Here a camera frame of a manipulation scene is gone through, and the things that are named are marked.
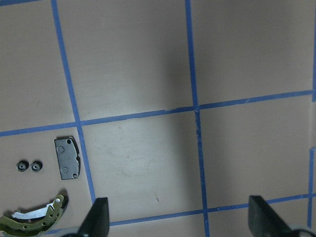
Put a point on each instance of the black bearing gear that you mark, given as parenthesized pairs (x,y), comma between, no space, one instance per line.
(22,166)

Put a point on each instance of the small gear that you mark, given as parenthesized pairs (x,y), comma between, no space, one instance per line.
(36,166)

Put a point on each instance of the black brake pad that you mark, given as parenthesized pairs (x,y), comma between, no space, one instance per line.
(68,157)

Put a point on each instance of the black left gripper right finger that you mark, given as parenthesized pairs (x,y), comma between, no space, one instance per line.
(263,221)

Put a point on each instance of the olive brake shoe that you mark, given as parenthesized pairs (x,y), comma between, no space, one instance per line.
(35,221)

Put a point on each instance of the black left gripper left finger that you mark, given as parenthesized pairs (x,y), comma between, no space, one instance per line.
(97,221)

